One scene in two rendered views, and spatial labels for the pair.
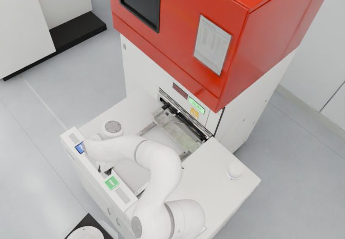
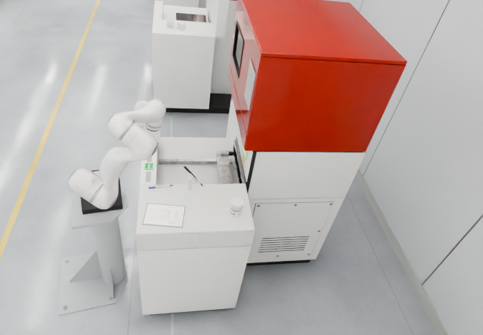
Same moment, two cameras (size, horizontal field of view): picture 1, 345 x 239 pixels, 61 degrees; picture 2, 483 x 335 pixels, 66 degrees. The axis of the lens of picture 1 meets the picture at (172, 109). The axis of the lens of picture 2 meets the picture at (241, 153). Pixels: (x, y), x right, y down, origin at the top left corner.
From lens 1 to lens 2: 1.21 m
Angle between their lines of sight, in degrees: 27
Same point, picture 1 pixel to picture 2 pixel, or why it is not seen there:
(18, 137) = not seen: hidden behind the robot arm
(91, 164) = not seen: hidden behind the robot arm
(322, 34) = (441, 185)
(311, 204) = not seen: outside the picture
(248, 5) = (263, 51)
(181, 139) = (224, 178)
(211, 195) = (206, 213)
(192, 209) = (147, 135)
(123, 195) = (149, 177)
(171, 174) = (149, 108)
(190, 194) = (192, 203)
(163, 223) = (122, 122)
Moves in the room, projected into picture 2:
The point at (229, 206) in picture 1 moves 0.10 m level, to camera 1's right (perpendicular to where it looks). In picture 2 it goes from (212, 227) to (226, 239)
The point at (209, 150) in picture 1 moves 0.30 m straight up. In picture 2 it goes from (233, 190) to (240, 152)
